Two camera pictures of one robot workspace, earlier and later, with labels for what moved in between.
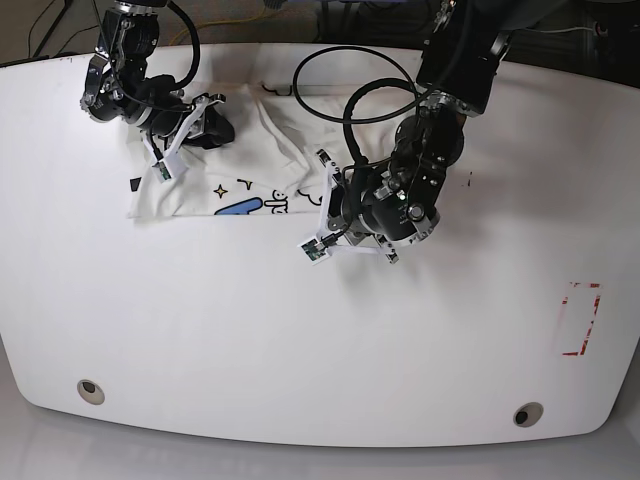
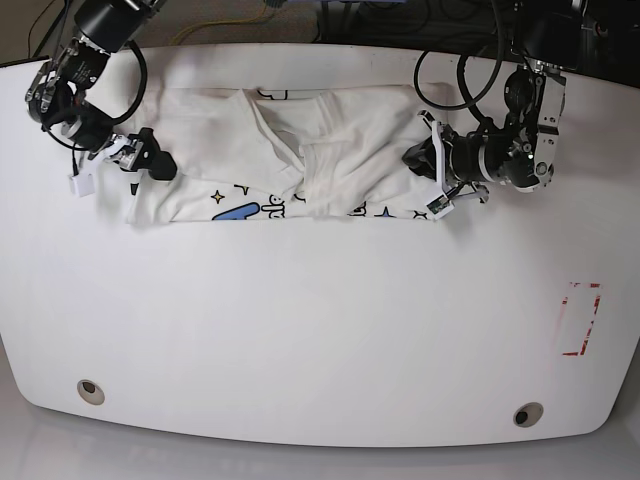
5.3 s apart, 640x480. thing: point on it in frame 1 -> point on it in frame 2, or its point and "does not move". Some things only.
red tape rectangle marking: (592, 319) does not move
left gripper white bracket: (202, 126) -> (159, 163)
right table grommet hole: (528, 414) does not move
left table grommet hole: (90, 391) does not move
